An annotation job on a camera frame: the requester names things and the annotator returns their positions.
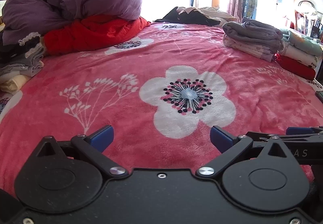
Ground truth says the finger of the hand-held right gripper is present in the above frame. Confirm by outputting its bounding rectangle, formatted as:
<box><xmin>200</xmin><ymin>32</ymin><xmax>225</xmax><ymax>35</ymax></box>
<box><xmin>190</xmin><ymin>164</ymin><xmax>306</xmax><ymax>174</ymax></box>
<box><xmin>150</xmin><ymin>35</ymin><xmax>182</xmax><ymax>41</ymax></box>
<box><xmin>286</xmin><ymin>126</ymin><xmax>323</xmax><ymax>136</ymax></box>
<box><xmin>246</xmin><ymin>131</ymin><xmax>323</xmax><ymax>142</ymax></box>

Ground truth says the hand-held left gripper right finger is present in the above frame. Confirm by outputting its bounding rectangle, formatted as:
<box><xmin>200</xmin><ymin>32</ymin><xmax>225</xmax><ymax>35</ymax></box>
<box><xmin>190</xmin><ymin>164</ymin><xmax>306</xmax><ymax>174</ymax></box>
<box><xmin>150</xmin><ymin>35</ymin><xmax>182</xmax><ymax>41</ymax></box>
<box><xmin>196</xmin><ymin>126</ymin><xmax>289</xmax><ymax>178</ymax></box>

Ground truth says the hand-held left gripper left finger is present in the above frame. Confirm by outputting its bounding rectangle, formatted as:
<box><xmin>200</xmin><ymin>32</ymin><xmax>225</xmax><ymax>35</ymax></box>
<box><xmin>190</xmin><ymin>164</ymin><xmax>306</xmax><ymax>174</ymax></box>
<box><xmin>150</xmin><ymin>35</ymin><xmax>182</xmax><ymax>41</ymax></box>
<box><xmin>37</xmin><ymin>125</ymin><xmax>128</xmax><ymax>179</ymax></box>

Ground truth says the dark and beige clothes heap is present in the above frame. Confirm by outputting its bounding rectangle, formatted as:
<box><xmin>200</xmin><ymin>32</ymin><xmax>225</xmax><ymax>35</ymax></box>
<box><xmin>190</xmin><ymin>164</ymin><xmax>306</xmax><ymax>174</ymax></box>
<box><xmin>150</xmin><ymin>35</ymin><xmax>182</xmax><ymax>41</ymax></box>
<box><xmin>154</xmin><ymin>7</ymin><xmax>222</xmax><ymax>27</ymax></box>

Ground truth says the pink floral blanket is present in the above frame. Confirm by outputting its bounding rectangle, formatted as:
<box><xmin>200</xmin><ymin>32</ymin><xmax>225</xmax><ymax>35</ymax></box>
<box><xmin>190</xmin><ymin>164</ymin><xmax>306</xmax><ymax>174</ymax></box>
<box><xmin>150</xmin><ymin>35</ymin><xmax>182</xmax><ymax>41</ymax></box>
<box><xmin>0</xmin><ymin>22</ymin><xmax>323</xmax><ymax>199</ymax></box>

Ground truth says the green folded cloth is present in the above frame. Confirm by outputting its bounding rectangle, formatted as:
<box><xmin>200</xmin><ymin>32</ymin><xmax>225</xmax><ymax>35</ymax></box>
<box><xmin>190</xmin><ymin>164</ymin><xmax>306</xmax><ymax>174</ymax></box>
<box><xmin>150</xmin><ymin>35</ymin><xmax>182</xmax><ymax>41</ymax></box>
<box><xmin>281</xmin><ymin>29</ymin><xmax>323</xmax><ymax>57</ymax></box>

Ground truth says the white printed folded cloth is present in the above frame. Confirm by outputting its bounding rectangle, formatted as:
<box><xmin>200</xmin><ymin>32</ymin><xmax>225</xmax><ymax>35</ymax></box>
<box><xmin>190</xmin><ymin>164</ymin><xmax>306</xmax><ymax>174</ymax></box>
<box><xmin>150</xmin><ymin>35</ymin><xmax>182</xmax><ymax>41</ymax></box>
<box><xmin>223</xmin><ymin>34</ymin><xmax>279</xmax><ymax>62</ymax></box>

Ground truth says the cream folded garment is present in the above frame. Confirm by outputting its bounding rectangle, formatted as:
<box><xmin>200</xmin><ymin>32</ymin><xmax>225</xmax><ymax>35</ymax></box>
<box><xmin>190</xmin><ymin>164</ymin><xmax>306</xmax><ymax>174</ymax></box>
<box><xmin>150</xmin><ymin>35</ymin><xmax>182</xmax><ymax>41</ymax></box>
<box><xmin>0</xmin><ymin>74</ymin><xmax>32</xmax><ymax>93</ymax></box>

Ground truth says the red quilt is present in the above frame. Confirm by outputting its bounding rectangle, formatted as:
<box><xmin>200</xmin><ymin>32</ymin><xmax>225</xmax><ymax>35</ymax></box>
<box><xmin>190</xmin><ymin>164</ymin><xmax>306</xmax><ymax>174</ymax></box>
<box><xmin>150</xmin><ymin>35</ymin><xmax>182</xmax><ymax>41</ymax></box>
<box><xmin>42</xmin><ymin>15</ymin><xmax>151</xmax><ymax>56</ymax></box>

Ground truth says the grey folded garment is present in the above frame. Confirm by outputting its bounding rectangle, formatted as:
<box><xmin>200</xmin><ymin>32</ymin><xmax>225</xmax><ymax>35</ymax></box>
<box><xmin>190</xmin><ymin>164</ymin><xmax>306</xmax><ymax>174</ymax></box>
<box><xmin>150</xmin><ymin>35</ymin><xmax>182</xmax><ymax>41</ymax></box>
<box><xmin>0</xmin><ymin>54</ymin><xmax>44</xmax><ymax>81</ymax></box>

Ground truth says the row of books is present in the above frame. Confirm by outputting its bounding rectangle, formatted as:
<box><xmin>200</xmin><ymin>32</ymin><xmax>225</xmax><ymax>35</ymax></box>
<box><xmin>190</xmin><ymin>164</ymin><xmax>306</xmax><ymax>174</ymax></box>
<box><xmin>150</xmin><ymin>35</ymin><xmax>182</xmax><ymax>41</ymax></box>
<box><xmin>294</xmin><ymin>10</ymin><xmax>323</xmax><ymax>38</ymax></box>

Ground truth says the grey folded towel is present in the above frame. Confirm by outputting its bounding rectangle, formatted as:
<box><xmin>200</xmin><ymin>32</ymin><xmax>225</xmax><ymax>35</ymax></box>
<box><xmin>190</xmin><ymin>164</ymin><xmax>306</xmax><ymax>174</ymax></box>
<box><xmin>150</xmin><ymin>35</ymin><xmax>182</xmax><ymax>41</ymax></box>
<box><xmin>222</xmin><ymin>21</ymin><xmax>284</xmax><ymax>54</ymax></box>

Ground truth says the lavender folded cloth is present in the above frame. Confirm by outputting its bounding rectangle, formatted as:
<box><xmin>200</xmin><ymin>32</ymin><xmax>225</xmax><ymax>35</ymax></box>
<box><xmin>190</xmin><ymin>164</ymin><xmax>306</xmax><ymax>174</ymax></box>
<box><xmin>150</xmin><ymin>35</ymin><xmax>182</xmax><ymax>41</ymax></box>
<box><xmin>242</xmin><ymin>17</ymin><xmax>268</xmax><ymax>26</ymax></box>

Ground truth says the black lace-trimmed garment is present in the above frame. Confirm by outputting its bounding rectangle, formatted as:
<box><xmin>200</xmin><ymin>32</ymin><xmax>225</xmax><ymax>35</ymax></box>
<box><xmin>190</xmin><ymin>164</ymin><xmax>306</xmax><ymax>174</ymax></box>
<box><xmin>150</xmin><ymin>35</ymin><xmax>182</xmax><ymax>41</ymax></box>
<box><xmin>0</xmin><ymin>32</ymin><xmax>47</xmax><ymax>63</ymax></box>

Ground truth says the beige garment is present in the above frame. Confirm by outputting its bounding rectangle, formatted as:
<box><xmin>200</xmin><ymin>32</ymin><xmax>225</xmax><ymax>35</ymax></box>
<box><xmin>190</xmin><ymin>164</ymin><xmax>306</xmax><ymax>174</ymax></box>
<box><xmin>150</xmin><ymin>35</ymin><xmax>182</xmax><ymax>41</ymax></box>
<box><xmin>177</xmin><ymin>6</ymin><xmax>238</xmax><ymax>24</ymax></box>

